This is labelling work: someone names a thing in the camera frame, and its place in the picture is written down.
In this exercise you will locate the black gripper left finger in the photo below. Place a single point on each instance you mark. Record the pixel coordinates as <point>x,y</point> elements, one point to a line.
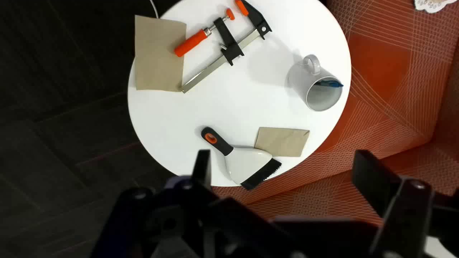
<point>200,167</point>

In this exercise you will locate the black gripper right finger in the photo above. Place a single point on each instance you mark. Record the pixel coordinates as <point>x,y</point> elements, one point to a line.
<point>377,181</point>

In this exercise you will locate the white ceramic mug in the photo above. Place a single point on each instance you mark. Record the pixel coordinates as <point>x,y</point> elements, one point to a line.
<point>305,76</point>

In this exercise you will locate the orange patterned sofa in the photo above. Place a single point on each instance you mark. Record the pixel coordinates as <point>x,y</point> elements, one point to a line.
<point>396,86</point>

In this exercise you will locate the large brown sandpaper sheet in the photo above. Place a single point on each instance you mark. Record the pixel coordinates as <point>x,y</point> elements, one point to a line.
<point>157,55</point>

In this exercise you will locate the chrome star table base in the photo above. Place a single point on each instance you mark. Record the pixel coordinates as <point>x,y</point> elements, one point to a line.
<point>153,7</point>

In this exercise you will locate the crumpled beige cloth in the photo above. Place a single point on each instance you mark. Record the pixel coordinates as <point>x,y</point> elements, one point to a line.
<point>431,5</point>

